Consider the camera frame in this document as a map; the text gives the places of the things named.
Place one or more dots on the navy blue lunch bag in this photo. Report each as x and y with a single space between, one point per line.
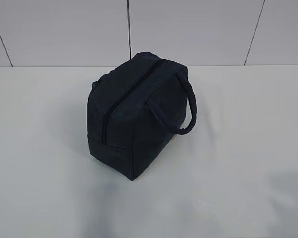
136 109

